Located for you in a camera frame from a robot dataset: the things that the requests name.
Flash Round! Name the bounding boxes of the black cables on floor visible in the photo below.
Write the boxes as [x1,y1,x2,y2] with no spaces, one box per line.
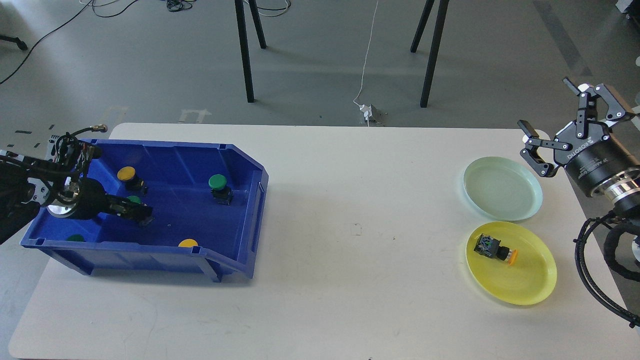
[0,0,292,86]

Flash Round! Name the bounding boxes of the yellow button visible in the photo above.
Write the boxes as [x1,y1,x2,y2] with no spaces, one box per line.
[473,234,518,265]
[116,166,148,197]

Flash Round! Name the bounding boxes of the yellow plate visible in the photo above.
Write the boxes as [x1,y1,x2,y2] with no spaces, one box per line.
[465,221,558,306]

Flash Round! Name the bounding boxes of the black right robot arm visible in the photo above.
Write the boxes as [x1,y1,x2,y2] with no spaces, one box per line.
[518,77,640,328]

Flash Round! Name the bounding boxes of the blue plastic bin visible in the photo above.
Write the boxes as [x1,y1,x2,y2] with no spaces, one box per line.
[20,139,269,282]

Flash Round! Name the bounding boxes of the black right tripod legs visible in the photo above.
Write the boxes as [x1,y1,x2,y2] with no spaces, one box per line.
[410,0,450,109]

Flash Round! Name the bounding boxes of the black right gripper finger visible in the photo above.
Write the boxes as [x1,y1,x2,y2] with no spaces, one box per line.
[517,119,573,178]
[562,76,637,140]

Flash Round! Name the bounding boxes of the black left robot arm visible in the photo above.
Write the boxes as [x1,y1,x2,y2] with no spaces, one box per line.
[0,124,153,242]

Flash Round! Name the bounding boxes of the black tripod legs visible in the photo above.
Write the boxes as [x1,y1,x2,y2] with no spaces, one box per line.
[410,0,450,109]
[233,0,267,104]

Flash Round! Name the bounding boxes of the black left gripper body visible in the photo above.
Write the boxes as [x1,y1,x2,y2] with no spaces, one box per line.
[47,178,108,220]

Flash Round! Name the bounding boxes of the black left tripod legs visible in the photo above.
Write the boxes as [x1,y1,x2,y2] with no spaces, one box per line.
[233,0,267,104]

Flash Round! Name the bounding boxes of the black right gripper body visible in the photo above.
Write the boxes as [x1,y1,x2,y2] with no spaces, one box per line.
[553,122,639,198]

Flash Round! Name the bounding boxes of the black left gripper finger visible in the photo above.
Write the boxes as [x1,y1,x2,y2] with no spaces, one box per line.
[105,196,154,224]

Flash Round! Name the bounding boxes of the light green plate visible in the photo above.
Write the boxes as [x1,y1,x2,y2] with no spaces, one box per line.
[462,156,544,222]

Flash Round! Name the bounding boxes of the green button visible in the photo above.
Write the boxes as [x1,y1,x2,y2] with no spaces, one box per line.
[65,234,86,243]
[208,173,234,206]
[123,195,154,227]

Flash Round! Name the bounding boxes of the yellow button front edge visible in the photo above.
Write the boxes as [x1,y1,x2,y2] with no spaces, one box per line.
[178,238,199,248]

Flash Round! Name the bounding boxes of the floor power socket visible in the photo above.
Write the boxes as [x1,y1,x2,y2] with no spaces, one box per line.
[358,104,387,126]

